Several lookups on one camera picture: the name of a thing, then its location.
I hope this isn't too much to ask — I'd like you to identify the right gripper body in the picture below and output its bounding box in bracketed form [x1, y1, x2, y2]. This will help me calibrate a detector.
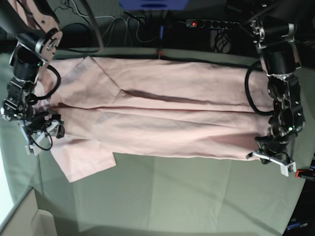
[21, 114, 63, 151]

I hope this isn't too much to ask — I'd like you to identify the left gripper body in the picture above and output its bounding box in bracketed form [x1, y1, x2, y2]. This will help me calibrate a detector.
[246, 136, 294, 167]

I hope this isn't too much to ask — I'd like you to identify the pink t-shirt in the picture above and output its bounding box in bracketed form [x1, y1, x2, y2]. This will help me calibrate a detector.
[36, 57, 269, 182]

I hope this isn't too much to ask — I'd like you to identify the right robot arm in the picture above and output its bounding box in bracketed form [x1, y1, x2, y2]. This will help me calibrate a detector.
[0, 0, 64, 155]

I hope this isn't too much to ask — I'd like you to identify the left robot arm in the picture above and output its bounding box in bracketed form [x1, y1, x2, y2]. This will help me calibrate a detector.
[243, 0, 310, 177]

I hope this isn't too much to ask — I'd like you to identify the red black side clamp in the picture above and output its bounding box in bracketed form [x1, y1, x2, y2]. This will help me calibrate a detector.
[295, 166, 315, 181]

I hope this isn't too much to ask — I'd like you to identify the cardboard box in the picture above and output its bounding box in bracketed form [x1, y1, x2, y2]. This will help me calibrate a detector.
[0, 187, 58, 236]

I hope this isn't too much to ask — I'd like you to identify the green table cloth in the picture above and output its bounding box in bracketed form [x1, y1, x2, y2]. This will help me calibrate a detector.
[0, 48, 305, 236]

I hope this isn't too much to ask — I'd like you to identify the red black table clamp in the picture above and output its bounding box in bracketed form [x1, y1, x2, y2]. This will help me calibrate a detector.
[156, 49, 163, 59]

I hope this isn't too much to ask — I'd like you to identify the blue box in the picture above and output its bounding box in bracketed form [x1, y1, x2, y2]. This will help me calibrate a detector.
[119, 0, 189, 10]

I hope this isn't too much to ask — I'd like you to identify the white power strip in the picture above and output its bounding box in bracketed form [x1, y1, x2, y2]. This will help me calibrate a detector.
[186, 19, 240, 30]

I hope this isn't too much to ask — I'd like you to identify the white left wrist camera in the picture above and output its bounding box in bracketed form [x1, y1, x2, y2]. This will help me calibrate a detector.
[280, 162, 297, 177]

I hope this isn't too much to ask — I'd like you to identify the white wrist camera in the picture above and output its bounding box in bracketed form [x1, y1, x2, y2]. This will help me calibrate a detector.
[25, 145, 42, 156]
[280, 162, 297, 177]

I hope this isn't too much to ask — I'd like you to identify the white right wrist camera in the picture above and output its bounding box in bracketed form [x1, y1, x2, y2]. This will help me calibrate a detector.
[25, 145, 42, 156]

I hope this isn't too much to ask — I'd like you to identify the white cable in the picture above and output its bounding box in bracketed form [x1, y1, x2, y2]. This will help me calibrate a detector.
[71, 0, 160, 47]

